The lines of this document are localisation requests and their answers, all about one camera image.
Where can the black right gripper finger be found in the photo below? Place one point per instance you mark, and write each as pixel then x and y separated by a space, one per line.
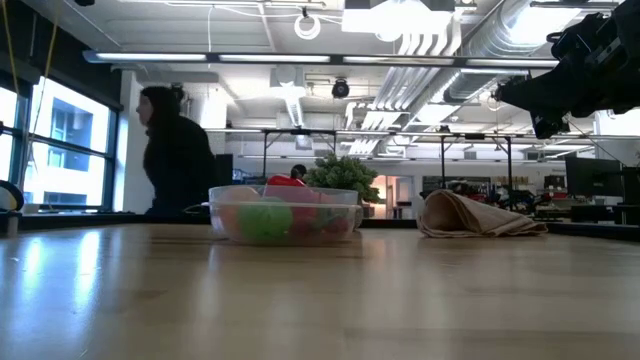
pixel 532 106
pixel 532 85

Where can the clear plastic tupperware container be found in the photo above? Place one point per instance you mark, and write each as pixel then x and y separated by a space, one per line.
pixel 345 197

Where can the red toy cherry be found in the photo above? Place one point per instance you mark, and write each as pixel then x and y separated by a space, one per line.
pixel 337 225

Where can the red toy strawberry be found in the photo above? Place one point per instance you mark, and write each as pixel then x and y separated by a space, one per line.
pixel 306 220

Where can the large red toy fruit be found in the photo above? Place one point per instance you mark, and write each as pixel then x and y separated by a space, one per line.
pixel 285 182

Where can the green toy apple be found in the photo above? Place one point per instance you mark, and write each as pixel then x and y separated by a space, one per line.
pixel 265 220

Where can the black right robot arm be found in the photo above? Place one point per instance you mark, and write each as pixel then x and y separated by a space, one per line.
pixel 631 75

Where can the black computer monitor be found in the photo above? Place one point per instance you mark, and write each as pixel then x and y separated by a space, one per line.
pixel 225 170
pixel 592 177

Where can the beige folded cloth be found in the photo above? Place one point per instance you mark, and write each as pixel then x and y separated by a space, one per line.
pixel 465 215

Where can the round black ceiling spotlight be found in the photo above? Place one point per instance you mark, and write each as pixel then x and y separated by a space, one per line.
pixel 340 89

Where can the potted green succulent plant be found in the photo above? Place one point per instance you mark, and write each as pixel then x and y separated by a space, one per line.
pixel 342 172

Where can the person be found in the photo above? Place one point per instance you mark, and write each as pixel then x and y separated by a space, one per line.
pixel 299 171
pixel 177 160

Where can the long ceiling light strip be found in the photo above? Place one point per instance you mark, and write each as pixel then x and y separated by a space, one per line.
pixel 275 58

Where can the large window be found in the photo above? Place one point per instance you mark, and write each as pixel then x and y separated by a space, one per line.
pixel 65 165

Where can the black arched fixture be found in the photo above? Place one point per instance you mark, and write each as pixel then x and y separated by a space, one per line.
pixel 20 195

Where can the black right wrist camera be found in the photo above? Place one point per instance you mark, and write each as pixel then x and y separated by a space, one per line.
pixel 547 127

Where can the silver ventilation duct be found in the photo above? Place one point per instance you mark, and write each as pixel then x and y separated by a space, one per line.
pixel 500 37

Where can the black metal rack frame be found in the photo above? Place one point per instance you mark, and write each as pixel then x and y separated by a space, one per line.
pixel 509 165

